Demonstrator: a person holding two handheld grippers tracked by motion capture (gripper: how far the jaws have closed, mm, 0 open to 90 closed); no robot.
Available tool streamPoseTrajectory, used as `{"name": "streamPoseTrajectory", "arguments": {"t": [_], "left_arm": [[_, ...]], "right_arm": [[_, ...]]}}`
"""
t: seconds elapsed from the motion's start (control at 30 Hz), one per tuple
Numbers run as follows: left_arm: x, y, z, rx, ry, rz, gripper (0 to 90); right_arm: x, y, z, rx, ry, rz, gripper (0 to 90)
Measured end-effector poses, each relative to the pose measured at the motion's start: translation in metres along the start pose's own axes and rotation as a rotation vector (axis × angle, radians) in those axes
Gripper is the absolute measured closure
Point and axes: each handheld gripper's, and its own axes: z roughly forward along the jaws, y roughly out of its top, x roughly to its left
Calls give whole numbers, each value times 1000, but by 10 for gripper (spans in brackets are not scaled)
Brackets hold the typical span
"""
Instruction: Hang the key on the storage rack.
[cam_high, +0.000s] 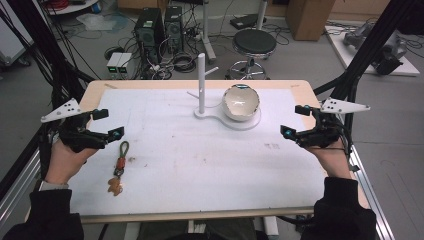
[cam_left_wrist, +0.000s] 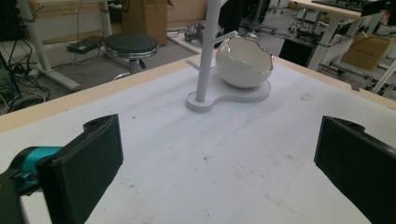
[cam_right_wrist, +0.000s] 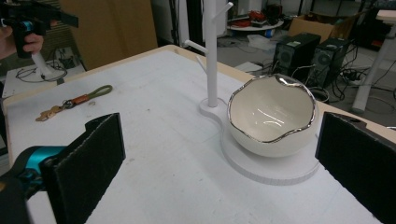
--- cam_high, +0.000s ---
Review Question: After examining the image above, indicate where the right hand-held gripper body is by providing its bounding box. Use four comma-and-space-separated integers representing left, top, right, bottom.
294, 97, 371, 149

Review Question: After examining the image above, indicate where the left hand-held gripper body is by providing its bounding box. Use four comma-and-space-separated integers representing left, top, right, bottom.
40, 98, 110, 154

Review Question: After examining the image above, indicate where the green cord bear keychain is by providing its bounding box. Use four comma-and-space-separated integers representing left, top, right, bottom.
107, 140, 131, 197

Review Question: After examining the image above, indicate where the person's right hand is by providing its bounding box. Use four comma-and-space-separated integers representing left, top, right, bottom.
305, 140, 353, 181

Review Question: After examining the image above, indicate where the person's left hand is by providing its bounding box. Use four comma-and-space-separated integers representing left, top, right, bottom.
44, 140, 98, 186

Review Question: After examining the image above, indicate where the white power supply box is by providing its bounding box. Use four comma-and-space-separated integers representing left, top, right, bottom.
116, 52, 135, 77
106, 52, 124, 77

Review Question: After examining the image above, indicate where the white bowl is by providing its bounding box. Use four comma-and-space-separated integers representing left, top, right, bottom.
221, 83, 261, 123

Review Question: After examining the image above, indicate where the grey wrist cuff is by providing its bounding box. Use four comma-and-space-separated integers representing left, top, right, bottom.
38, 179, 70, 192

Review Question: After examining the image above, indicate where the white board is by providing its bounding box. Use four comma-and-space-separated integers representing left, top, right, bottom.
324, 21, 421, 77

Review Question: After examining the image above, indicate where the black round stool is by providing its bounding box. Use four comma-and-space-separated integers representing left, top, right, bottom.
228, 28, 278, 80

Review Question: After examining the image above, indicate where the white mat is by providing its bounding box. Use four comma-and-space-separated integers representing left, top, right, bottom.
68, 87, 329, 214

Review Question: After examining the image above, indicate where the cardboard box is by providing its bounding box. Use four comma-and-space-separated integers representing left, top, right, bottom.
285, 0, 336, 42

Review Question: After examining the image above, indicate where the clear plastic bag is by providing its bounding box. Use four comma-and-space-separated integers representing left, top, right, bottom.
76, 12, 130, 33

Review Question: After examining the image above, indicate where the large black computer tower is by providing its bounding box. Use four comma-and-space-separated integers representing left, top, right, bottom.
134, 7, 166, 65

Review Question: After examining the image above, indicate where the white hook stand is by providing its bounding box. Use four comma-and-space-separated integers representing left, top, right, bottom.
186, 52, 262, 132

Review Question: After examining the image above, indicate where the grey robot device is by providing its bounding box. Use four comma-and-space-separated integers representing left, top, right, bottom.
342, 22, 408, 76

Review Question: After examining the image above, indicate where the white table leg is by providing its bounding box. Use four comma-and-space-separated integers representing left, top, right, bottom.
255, 0, 268, 30
199, 0, 217, 65

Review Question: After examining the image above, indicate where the flat black box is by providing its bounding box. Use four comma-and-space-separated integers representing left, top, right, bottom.
229, 13, 267, 31

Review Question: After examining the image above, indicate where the round white table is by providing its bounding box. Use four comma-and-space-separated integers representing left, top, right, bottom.
45, 0, 101, 16

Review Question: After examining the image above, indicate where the small black computer tower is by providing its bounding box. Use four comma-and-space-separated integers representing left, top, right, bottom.
163, 5, 185, 54

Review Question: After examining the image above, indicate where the aluminium rail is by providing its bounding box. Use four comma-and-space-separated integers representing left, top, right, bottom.
0, 146, 43, 231
348, 144, 396, 240

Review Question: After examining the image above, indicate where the black frame strut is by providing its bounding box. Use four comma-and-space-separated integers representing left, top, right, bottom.
313, 0, 424, 104
6, 0, 96, 108

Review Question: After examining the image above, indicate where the coiled black cable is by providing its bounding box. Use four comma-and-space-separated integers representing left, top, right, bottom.
171, 51, 198, 74

